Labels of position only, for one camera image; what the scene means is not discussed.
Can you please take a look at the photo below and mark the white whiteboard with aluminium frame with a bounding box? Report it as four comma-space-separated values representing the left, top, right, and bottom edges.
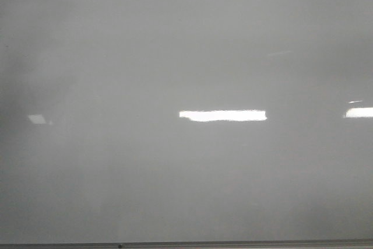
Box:
1, 0, 372, 244

